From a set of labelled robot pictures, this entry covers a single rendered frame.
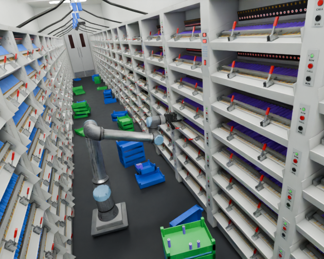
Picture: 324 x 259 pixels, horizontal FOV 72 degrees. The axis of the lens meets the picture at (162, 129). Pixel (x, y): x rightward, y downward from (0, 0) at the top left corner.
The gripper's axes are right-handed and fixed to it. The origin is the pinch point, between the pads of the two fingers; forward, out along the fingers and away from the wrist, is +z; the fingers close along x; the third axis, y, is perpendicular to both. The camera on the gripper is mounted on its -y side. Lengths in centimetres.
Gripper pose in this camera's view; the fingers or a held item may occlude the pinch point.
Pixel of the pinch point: (183, 118)
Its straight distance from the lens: 218.3
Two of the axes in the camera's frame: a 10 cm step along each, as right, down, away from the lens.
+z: 9.4, -1.6, 2.9
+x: -3.3, -3.5, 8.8
